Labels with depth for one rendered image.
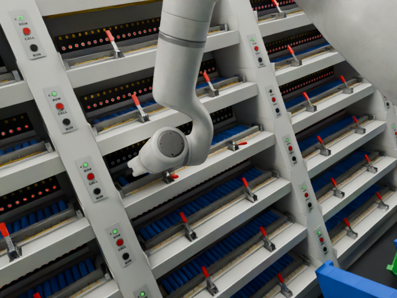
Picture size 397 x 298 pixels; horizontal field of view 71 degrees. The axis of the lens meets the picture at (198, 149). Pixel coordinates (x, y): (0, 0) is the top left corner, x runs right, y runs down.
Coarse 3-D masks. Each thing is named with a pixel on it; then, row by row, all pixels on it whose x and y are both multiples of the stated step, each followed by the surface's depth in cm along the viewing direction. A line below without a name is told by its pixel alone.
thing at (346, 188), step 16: (368, 144) 150; (352, 160) 142; (368, 160) 133; (384, 160) 141; (320, 176) 136; (336, 176) 133; (352, 176) 134; (368, 176) 131; (320, 192) 123; (336, 192) 122; (352, 192) 123; (320, 208) 113; (336, 208) 119
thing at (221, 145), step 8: (256, 128) 107; (232, 136) 103; (240, 136) 103; (216, 144) 99; (224, 144) 100; (176, 168) 91; (184, 168) 91; (152, 176) 87; (160, 176) 89; (128, 184) 85; (136, 184) 85; (144, 184) 85; (128, 192) 84
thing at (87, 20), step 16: (80, 16) 95; (96, 16) 97; (112, 16) 100; (128, 16) 102; (144, 16) 105; (160, 16) 108; (0, 32) 84; (48, 32) 90; (64, 32) 92; (288, 32) 139; (0, 48) 84; (16, 64) 86; (112, 80) 98; (128, 80) 101; (80, 96) 93; (0, 112) 83; (16, 112) 85; (32, 112) 87; (64, 176) 90; (64, 192) 90; (48, 272) 86
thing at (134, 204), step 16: (272, 128) 104; (256, 144) 101; (272, 144) 106; (208, 160) 95; (224, 160) 94; (240, 160) 99; (128, 176) 95; (192, 176) 89; (208, 176) 92; (144, 192) 84; (160, 192) 83; (176, 192) 87; (128, 208) 79; (144, 208) 82
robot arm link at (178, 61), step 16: (160, 32) 51; (160, 48) 52; (176, 48) 50; (192, 48) 50; (160, 64) 53; (176, 64) 51; (192, 64) 52; (160, 80) 54; (176, 80) 53; (192, 80) 54; (160, 96) 55; (176, 96) 55; (192, 96) 57; (192, 112) 58; (208, 112) 63; (192, 128) 69; (208, 128) 62; (192, 144) 66; (208, 144) 65; (192, 160) 66
